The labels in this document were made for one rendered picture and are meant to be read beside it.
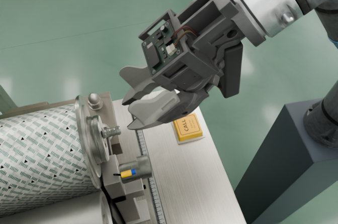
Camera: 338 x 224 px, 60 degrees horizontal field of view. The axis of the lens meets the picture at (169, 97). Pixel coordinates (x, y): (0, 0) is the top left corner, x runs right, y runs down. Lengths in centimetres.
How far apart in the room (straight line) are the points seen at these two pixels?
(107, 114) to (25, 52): 185
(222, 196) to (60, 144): 50
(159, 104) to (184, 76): 5
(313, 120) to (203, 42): 65
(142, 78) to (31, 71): 203
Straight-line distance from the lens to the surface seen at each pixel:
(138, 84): 42
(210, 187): 81
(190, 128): 85
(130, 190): 56
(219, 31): 32
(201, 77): 35
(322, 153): 94
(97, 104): 76
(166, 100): 37
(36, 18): 284
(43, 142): 43
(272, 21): 32
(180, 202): 79
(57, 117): 44
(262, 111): 207
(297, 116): 98
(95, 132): 44
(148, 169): 50
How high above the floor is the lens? 166
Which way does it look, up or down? 55 degrees down
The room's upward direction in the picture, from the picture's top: straight up
